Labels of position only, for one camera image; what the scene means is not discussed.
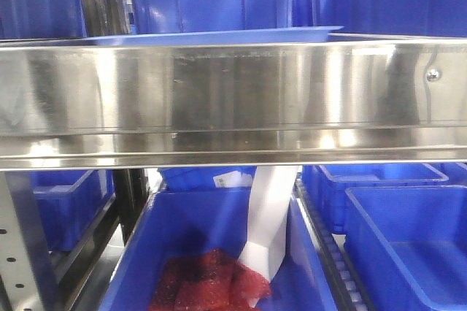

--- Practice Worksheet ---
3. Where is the blue plastic tray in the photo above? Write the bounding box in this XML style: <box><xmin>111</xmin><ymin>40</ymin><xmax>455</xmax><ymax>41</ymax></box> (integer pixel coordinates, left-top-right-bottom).
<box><xmin>78</xmin><ymin>26</ymin><xmax>341</xmax><ymax>46</ymax></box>

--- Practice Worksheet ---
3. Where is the blue bin lower back centre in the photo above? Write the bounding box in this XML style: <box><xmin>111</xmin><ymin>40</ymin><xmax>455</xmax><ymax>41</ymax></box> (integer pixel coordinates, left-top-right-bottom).
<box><xmin>158</xmin><ymin>166</ymin><xmax>257</xmax><ymax>191</ymax></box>

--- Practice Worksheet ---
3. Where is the white plastic scoop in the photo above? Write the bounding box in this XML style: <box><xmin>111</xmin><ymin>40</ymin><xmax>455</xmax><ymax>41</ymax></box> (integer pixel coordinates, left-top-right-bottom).
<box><xmin>239</xmin><ymin>165</ymin><xmax>299</xmax><ymax>282</ymax></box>

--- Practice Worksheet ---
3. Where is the blue bin lower right back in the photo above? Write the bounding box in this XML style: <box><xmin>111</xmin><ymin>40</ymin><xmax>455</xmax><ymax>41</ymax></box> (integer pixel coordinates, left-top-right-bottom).
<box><xmin>301</xmin><ymin>163</ymin><xmax>449</xmax><ymax>234</ymax></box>

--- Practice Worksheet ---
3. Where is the red mesh bag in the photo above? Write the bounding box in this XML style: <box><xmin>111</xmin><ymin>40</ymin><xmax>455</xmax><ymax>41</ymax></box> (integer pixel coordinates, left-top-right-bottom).
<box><xmin>148</xmin><ymin>248</ymin><xmax>272</xmax><ymax>310</ymax></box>

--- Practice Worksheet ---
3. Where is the blue bin lower left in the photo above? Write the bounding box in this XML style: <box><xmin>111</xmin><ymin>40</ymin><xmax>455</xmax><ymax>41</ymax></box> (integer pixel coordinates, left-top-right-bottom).
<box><xmin>31</xmin><ymin>169</ymin><xmax>114</xmax><ymax>252</ymax></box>

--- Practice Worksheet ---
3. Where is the black roller track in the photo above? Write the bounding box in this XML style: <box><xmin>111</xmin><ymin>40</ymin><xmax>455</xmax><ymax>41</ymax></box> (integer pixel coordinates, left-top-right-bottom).
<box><xmin>295</xmin><ymin>177</ymin><xmax>374</xmax><ymax>310</ymax></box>

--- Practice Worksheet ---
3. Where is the blue bin lower right front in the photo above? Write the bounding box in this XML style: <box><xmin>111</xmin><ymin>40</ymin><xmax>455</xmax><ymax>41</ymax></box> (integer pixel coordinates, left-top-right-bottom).
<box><xmin>344</xmin><ymin>185</ymin><xmax>466</xmax><ymax>310</ymax></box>

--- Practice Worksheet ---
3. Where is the blue bin top left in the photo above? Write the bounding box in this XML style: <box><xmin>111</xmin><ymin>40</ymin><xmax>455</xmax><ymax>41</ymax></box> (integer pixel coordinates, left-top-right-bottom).
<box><xmin>1</xmin><ymin>0</ymin><xmax>86</xmax><ymax>39</ymax></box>

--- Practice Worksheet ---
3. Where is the stainless steel shelf rail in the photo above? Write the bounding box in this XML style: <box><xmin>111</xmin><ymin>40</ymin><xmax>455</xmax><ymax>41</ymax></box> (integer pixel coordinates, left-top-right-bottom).
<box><xmin>1</xmin><ymin>34</ymin><xmax>466</xmax><ymax>171</ymax></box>

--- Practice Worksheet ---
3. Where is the perforated steel shelf post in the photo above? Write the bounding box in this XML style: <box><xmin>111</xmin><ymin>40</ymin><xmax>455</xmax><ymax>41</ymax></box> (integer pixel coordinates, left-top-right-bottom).
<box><xmin>1</xmin><ymin>172</ymin><xmax>62</xmax><ymax>310</ymax></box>

